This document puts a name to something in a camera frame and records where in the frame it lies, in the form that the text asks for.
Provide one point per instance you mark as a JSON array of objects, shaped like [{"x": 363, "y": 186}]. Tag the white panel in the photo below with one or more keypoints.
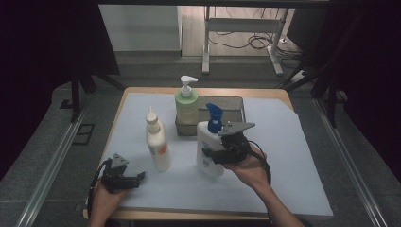
[{"x": 142, "y": 28}]

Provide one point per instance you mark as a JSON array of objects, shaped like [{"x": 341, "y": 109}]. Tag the white bottle with blue cap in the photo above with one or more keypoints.
[{"x": 206, "y": 138}]

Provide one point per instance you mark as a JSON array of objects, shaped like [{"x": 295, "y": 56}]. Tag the grey mesh basket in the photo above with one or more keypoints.
[{"x": 231, "y": 108}]

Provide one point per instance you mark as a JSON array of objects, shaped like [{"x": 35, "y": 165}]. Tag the white metal desk frame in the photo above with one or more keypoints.
[{"x": 242, "y": 25}]

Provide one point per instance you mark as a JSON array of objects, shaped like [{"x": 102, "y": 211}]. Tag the white bottle with nozzle cap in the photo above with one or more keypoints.
[{"x": 159, "y": 148}]

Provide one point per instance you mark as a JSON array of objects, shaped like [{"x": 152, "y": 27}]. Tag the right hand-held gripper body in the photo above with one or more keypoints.
[{"x": 236, "y": 149}]

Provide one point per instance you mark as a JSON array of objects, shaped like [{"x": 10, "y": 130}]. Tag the black tripod stand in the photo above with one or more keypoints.
[
  {"x": 75, "y": 94},
  {"x": 331, "y": 94}
]

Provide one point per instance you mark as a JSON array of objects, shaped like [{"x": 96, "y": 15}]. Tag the person's left hand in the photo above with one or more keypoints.
[{"x": 104, "y": 203}]

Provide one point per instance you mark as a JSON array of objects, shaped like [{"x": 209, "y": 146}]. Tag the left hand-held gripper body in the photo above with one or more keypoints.
[{"x": 116, "y": 181}]

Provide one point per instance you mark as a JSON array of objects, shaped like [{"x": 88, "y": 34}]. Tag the white power strip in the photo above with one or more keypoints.
[{"x": 299, "y": 77}]

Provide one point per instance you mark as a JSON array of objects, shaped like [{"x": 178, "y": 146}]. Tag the black floor socket frame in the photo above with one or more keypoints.
[{"x": 82, "y": 134}]

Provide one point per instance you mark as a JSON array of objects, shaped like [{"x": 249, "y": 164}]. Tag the dark curtain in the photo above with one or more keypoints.
[
  {"x": 372, "y": 63},
  {"x": 38, "y": 63}
]

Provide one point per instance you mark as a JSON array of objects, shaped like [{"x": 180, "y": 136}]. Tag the green pump bottle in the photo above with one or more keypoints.
[{"x": 187, "y": 108}]

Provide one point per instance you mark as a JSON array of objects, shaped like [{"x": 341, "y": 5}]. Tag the aluminium floor rail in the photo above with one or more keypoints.
[
  {"x": 50, "y": 173},
  {"x": 350, "y": 164}
]

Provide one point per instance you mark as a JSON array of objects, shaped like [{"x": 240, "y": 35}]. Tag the person's right hand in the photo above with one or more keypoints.
[{"x": 253, "y": 171}]

